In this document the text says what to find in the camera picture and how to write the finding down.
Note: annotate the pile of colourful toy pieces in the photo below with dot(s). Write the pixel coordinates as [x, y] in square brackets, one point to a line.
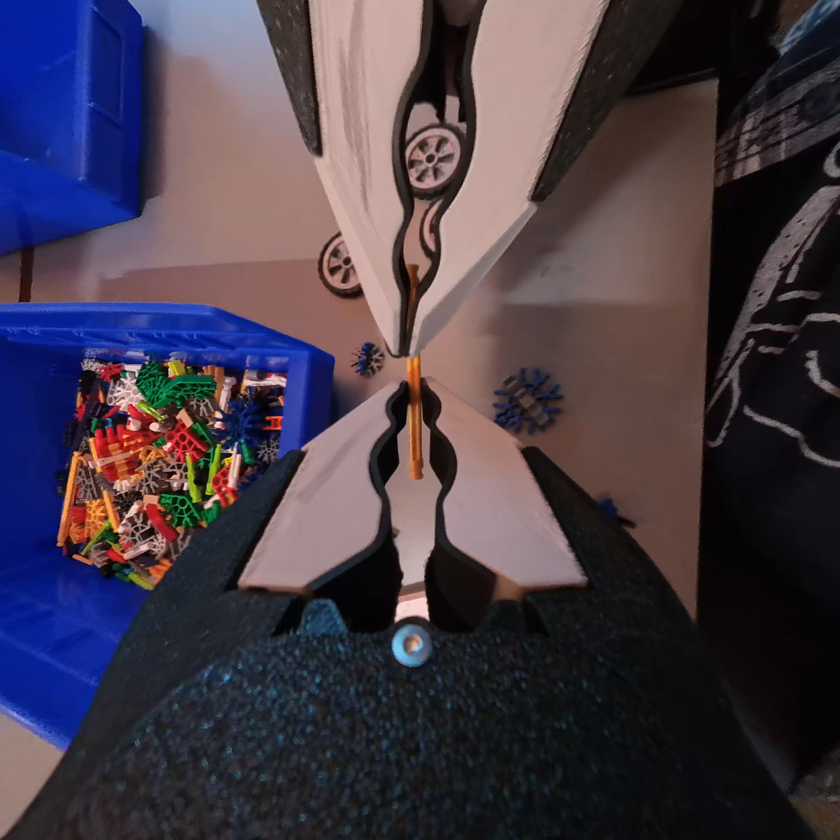
[158, 460]

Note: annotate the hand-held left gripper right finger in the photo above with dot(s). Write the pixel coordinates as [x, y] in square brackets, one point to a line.
[512, 512]

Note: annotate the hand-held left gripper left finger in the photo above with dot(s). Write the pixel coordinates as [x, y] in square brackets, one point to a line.
[322, 512]

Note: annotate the empty blue plastic bin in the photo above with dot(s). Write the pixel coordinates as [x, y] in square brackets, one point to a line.
[66, 105]

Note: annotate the small blue toy piece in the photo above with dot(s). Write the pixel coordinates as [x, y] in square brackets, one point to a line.
[368, 357]
[528, 400]
[614, 512]

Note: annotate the person's dark printed shirt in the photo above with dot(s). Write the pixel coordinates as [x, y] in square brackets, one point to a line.
[775, 394]

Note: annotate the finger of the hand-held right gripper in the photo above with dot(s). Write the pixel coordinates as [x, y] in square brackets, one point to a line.
[361, 131]
[519, 131]

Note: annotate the orange toy rod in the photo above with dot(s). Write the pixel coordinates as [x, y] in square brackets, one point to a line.
[415, 420]

